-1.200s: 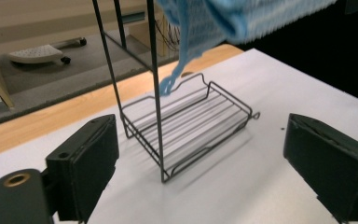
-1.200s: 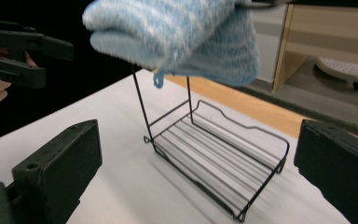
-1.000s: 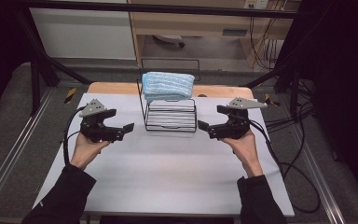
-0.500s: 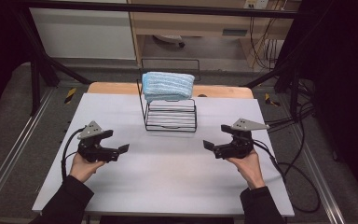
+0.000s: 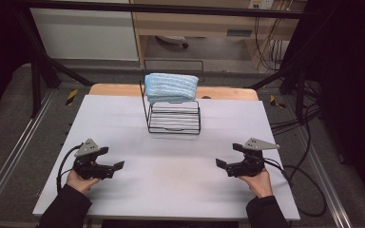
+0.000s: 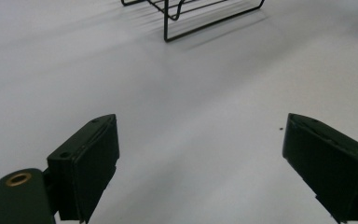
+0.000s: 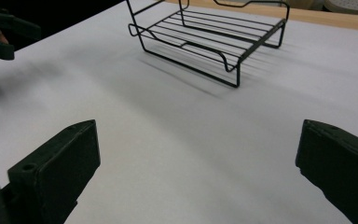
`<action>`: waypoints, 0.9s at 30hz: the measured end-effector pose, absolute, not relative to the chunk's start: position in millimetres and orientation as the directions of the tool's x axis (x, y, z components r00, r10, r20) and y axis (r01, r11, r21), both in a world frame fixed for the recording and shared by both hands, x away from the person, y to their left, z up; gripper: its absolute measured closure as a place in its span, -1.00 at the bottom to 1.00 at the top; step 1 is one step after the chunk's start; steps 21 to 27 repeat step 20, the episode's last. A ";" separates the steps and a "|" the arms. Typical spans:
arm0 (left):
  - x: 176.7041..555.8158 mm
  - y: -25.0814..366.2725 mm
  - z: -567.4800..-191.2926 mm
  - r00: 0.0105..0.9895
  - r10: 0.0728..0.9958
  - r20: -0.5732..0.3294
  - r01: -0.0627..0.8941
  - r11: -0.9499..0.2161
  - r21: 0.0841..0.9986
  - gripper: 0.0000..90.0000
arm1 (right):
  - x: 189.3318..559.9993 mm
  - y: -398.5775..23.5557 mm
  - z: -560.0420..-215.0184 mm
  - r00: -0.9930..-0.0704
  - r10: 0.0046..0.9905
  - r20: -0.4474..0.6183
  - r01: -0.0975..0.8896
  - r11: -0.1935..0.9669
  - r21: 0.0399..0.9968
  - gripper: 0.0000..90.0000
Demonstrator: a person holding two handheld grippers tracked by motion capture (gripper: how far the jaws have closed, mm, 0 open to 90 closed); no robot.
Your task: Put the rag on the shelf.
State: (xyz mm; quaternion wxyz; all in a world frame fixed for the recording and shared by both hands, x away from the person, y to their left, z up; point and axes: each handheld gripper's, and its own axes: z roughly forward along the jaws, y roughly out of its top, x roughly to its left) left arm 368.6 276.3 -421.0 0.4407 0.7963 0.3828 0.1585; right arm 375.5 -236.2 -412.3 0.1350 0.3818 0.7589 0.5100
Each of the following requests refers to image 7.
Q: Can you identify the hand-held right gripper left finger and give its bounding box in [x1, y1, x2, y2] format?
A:
[7, 119, 102, 224]

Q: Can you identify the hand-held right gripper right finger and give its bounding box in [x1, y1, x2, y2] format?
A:
[295, 119, 358, 224]

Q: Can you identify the black wire rack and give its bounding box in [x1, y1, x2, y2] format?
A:
[125, 0, 291, 89]

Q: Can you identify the wooden table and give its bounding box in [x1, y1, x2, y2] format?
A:
[163, 0, 358, 34]

